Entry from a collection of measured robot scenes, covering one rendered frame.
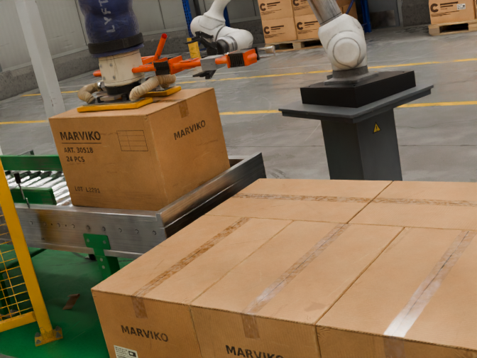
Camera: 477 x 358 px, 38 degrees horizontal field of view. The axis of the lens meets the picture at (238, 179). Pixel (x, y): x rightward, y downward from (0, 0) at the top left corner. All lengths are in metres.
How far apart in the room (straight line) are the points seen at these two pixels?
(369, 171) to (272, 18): 8.01
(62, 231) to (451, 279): 1.70
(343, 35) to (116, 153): 1.01
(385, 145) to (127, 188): 1.16
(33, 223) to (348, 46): 1.52
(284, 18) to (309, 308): 9.25
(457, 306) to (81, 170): 1.77
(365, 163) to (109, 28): 1.22
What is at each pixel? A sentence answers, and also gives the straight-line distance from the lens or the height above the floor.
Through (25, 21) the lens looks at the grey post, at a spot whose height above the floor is 1.30.
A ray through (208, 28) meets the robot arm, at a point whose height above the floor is 1.16.
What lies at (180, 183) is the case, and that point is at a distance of 2.73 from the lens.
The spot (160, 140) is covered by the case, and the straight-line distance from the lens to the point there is 2.64.
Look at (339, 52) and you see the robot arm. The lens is 2.82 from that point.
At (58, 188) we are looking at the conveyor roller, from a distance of 3.55.
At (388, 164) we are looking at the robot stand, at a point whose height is 0.43.
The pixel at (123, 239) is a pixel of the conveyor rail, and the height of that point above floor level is 0.49.
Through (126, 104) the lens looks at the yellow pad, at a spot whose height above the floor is 0.97.
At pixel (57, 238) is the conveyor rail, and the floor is 0.46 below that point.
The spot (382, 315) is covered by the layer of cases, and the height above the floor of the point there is 0.54.
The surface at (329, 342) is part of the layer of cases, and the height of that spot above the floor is 0.50.
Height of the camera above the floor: 1.40
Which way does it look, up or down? 17 degrees down
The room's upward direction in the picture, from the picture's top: 12 degrees counter-clockwise
